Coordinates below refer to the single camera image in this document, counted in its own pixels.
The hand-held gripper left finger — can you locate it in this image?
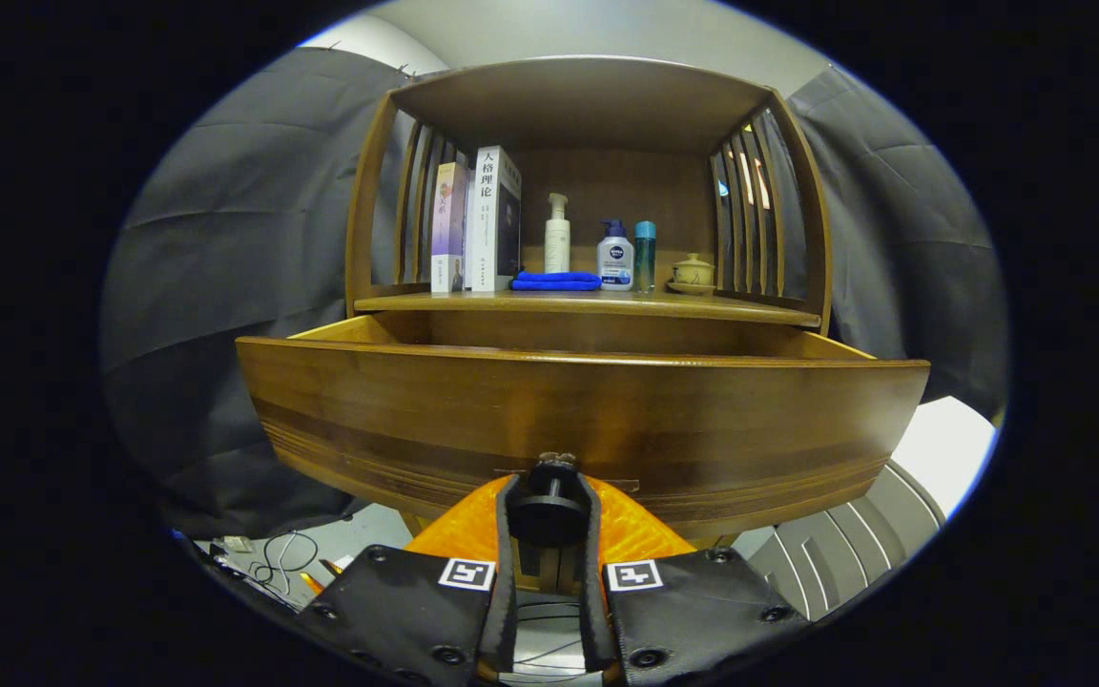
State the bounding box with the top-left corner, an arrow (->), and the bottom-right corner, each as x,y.
294,474 -> 522,687

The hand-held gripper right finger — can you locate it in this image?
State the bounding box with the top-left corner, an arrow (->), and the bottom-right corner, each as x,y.
576,474 -> 813,687

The black drawer knob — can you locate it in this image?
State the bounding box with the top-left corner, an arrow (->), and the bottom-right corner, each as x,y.
508,452 -> 591,550

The brown wooden drawer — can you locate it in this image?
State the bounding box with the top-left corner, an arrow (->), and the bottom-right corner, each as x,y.
235,313 -> 932,543

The wooden countertop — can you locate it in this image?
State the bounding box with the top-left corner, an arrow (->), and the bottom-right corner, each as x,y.
354,289 -> 822,330

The grey slatted chair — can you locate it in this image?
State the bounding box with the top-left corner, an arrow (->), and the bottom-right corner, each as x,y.
745,458 -> 946,626

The blue folded cloth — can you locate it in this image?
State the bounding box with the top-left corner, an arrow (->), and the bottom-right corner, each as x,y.
510,271 -> 603,292

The white bottle blue cap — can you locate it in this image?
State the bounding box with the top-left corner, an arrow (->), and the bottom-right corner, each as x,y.
596,219 -> 635,291

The beige lidded teacup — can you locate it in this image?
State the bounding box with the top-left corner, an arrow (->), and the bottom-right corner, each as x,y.
666,253 -> 717,297

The teal bottle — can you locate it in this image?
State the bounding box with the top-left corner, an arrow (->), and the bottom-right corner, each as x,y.
633,220 -> 657,294

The white pump bottle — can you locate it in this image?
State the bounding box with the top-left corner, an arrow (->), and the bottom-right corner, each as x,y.
544,193 -> 571,275

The purple book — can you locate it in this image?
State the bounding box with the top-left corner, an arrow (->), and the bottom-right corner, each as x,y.
430,162 -> 469,294

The thick white black book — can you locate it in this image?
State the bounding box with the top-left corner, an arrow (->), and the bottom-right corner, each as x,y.
471,145 -> 523,293

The white table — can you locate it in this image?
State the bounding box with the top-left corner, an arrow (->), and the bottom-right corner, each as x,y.
888,396 -> 999,492

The black backdrop cloth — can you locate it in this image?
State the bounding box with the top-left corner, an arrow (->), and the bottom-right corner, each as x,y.
99,48 -> 1010,540

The black cable bundle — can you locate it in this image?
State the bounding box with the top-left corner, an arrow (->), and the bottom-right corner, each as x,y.
249,530 -> 360,602

